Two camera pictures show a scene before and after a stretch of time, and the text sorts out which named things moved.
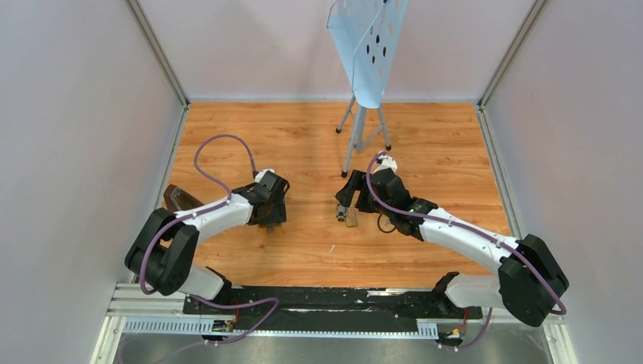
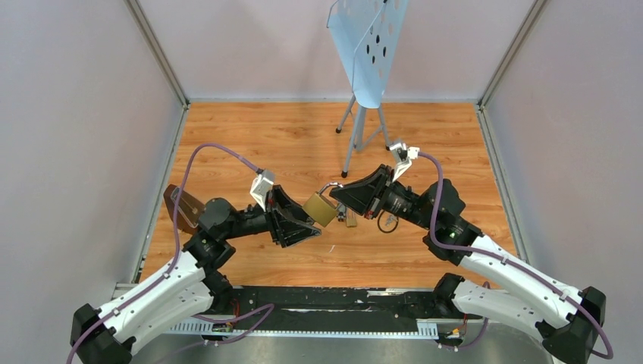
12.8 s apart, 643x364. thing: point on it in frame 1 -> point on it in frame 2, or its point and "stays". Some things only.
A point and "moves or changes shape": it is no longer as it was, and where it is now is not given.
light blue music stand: x=367 y=34 stays
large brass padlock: x=267 y=224 moves or changes shape
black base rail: x=343 y=308 stays
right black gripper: x=356 y=183 stays
